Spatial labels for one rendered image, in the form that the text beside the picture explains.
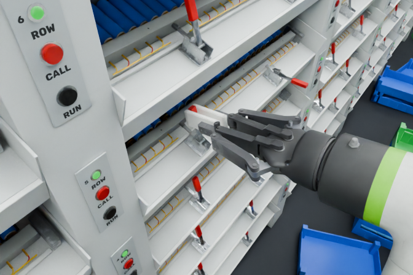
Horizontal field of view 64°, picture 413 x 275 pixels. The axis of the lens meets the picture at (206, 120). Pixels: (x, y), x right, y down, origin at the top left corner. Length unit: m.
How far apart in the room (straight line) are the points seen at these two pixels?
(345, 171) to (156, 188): 0.29
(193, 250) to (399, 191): 0.61
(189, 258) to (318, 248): 0.76
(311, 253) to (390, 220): 1.13
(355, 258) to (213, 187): 0.92
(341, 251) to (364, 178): 1.17
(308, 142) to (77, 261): 0.34
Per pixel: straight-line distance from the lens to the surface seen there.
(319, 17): 0.87
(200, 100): 0.62
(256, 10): 0.61
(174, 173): 0.56
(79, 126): 0.34
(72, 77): 0.31
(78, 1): 0.30
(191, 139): 0.58
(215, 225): 0.93
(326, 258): 1.52
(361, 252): 1.59
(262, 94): 0.72
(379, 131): 2.13
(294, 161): 0.42
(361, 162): 0.40
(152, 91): 0.42
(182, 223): 0.72
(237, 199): 0.98
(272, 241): 1.51
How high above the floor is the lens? 1.32
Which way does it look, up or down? 42 degrees down
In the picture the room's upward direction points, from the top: straight up
